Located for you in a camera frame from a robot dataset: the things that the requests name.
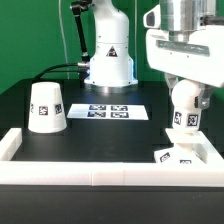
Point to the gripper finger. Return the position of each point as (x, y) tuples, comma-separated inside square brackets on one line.
[(205, 93), (171, 81)]

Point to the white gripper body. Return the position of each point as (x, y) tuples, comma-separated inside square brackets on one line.
[(186, 40)]

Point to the white lamp bulb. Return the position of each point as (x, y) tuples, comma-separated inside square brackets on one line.
[(186, 116)]

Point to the white lamp base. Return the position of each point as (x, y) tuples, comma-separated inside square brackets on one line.
[(183, 151)]

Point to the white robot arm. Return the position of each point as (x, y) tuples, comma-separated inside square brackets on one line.
[(111, 66)]

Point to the white lamp shade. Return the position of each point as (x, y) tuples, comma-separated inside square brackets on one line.
[(46, 113)]

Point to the white marker sheet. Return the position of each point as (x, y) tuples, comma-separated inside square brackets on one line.
[(108, 112)]

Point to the white U-shaped fence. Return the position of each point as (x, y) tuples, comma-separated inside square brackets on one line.
[(209, 174)]

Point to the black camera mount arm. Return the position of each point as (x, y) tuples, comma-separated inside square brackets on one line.
[(77, 8)]

